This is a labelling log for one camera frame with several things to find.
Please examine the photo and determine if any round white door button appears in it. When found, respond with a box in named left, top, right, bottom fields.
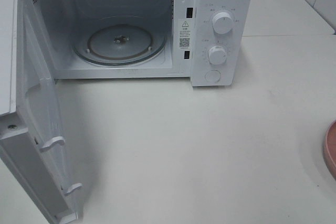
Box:
left=205, top=70, right=221, bottom=83

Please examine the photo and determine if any white round knob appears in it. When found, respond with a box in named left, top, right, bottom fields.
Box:
left=208, top=46, right=227, bottom=65
left=212, top=10, right=234, bottom=35

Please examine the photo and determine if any white microwave door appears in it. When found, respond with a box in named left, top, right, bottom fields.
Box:
left=1, top=0, right=82, bottom=223

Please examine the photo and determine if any pink round plate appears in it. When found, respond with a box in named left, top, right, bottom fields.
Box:
left=323, top=121, right=335, bottom=175

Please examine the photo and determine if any white microwave oven body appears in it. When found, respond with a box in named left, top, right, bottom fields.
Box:
left=40, top=0, right=250, bottom=87

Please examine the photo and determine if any glass microwave turntable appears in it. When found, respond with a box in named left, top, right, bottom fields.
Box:
left=72, top=16, right=171, bottom=67

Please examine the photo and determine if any white warning label sticker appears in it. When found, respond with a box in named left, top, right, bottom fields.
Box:
left=178, top=19, right=192, bottom=50

